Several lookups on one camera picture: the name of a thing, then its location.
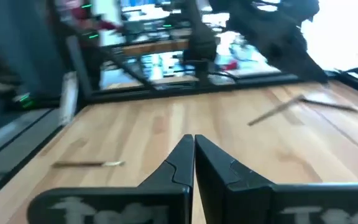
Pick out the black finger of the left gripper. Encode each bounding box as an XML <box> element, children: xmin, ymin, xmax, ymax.
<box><xmin>290</xmin><ymin>50</ymin><xmax>323</xmax><ymax>83</ymax></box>
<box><xmin>306</xmin><ymin>49</ymin><xmax>329</xmax><ymax>85</ymax></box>

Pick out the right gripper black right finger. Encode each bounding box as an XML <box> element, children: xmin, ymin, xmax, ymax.
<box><xmin>194</xmin><ymin>134</ymin><xmax>358</xmax><ymax>224</ymax></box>

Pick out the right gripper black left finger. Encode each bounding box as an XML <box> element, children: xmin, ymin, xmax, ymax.
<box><xmin>25</xmin><ymin>134</ymin><xmax>196</xmax><ymax>224</ymax></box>

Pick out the thin black makeup brush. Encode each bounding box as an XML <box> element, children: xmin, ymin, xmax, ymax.
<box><xmin>247</xmin><ymin>94</ymin><xmax>306</xmax><ymax>127</ymax></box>
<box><xmin>300</xmin><ymin>97</ymin><xmax>358</xmax><ymax>118</ymax></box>

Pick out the black curved armrest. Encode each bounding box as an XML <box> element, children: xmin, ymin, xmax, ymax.
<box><xmin>336</xmin><ymin>65</ymin><xmax>358</xmax><ymax>82</ymax></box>

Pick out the small red tool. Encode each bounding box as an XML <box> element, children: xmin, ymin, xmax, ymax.
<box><xmin>221</xmin><ymin>60</ymin><xmax>239</xmax><ymax>72</ymax></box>

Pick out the wooden background table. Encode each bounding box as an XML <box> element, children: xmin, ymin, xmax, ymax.
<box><xmin>121</xmin><ymin>39</ymin><xmax>190</xmax><ymax>57</ymax></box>

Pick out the silver aluminium extrusion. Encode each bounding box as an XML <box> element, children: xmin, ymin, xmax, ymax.
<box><xmin>58</xmin><ymin>70</ymin><xmax>80</xmax><ymax>126</ymax></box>

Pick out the dark grey partition panel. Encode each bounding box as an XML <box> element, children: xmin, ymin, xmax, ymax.
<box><xmin>0</xmin><ymin>0</ymin><xmax>67</xmax><ymax>98</ymax></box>

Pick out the black diagonal frame strut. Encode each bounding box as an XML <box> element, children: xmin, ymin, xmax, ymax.
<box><xmin>94</xmin><ymin>45</ymin><xmax>155</xmax><ymax>91</ymax></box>

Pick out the black frame post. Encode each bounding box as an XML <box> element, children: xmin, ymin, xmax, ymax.
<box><xmin>63</xmin><ymin>30</ymin><xmax>94</xmax><ymax>102</ymax></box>

